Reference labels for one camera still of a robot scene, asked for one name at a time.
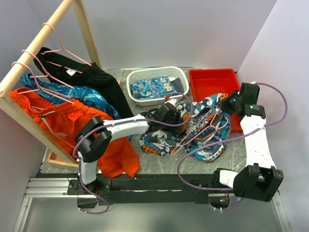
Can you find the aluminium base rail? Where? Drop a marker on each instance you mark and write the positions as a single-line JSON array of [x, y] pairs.
[[147, 203]]

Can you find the black mounting base plate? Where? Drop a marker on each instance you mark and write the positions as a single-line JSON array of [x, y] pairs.
[[148, 188]]

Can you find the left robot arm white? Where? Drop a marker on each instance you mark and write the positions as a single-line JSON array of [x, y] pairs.
[[93, 139]]

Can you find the orange teal patterned shorts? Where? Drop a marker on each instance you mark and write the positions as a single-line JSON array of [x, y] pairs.
[[162, 143]]

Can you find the dark grey folded cloth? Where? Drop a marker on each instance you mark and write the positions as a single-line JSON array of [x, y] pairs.
[[177, 84]]

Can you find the pink hanger with orange shorts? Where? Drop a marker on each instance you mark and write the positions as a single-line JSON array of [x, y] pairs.
[[34, 90]]

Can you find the pink wire hanger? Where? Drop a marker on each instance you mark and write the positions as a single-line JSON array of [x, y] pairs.
[[206, 127]]

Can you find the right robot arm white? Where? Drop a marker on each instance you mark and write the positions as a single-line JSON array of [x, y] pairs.
[[259, 179]]

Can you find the black shorts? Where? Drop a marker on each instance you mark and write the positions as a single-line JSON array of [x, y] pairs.
[[81, 74]]

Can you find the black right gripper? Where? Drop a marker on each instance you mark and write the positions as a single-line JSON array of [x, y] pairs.
[[223, 104]]

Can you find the pink hanger with black shorts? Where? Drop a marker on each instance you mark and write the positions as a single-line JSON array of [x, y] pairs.
[[63, 48]]

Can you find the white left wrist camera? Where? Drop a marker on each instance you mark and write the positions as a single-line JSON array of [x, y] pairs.
[[171, 101]]

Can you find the blue floral folded shorts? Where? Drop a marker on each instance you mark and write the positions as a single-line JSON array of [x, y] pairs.
[[152, 88]]

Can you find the wooden clothes rack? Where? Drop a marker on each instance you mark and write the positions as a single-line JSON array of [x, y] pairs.
[[13, 109]]

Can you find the blue leaf print shorts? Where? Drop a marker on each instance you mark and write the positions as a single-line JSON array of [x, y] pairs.
[[85, 95]]

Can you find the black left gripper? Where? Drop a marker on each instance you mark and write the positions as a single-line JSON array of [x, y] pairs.
[[171, 130]]

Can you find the white perforated plastic basket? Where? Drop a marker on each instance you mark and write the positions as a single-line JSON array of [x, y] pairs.
[[171, 72]]

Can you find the red plastic tray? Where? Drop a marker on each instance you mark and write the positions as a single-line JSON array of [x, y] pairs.
[[206, 82]]

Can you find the pink hanger with blue shorts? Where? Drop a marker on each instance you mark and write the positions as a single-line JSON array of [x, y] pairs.
[[47, 74]]

